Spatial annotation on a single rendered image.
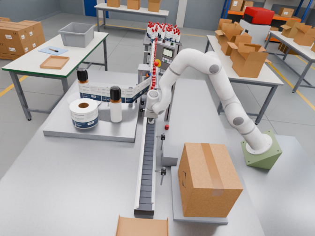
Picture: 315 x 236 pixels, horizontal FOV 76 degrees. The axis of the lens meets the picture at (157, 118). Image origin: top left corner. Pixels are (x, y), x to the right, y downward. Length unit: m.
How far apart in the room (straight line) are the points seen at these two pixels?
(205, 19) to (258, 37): 2.90
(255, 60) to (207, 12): 6.30
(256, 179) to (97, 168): 1.06
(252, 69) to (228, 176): 2.24
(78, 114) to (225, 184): 1.07
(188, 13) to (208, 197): 8.45
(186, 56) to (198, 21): 8.01
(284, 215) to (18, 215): 1.46
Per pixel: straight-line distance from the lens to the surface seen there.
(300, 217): 1.55
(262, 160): 1.61
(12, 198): 1.42
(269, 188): 1.57
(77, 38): 3.44
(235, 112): 1.36
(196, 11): 9.14
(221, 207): 1.18
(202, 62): 1.20
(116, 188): 1.30
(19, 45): 5.18
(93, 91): 1.82
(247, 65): 3.09
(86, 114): 1.55
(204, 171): 1.07
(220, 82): 1.30
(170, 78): 1.27
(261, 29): 7.00
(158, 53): 1.57
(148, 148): 1.44
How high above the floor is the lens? 1.91
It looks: 37 degrees down
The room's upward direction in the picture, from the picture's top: 7 degrees clockwise
